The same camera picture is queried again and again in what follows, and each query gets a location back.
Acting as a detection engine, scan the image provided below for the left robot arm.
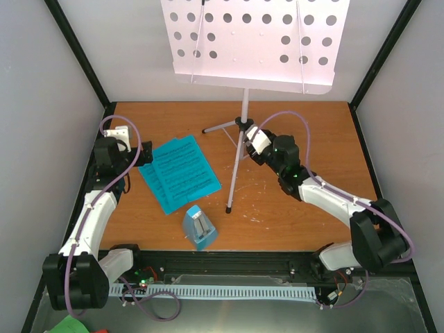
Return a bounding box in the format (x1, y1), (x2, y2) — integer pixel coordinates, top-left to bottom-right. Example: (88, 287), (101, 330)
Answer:
(42, 137), (153, 311)

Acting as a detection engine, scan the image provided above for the blue sheet music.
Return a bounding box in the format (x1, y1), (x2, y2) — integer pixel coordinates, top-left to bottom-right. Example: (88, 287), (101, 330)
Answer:
(153, 135), (221, 209)
(137, 137), (188, 216)

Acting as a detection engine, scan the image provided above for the grey slotted cable duct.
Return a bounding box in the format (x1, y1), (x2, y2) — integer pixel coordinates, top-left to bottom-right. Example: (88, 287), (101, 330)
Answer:
(109, 282), (318, 300)

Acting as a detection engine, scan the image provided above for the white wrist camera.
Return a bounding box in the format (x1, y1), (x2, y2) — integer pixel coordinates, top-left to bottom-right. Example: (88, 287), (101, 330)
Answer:
(245, 124), (271, 153)
(103, 126), (132, 152)

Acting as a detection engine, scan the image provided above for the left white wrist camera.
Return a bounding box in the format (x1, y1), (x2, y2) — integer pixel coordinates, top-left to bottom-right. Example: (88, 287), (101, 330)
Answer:
(103, 126), (132, 152)

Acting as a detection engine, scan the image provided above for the black aluminium frame rail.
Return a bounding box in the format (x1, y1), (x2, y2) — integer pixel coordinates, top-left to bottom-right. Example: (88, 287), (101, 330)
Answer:
(44, 251), (416, 289)

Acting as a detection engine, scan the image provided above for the green paper sheet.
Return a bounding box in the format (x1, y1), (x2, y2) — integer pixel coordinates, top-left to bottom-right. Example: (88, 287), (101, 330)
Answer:
(46, 315), (89, 333)

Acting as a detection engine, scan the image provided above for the blue metronome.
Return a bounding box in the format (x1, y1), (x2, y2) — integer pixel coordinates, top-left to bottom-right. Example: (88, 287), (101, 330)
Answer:
(182, 205), (218, 251)

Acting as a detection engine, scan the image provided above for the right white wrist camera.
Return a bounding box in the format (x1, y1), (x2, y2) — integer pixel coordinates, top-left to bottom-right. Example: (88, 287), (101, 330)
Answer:
(245, 124), (271, 153)

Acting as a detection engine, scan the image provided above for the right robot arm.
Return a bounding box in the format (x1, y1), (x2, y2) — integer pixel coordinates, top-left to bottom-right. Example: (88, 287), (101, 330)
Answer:
(245, 126), (411, 273)

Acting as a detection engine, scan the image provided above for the white tripod music stand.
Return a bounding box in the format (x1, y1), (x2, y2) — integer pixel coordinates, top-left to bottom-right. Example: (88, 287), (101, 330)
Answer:
(160, 0), (351, 214)

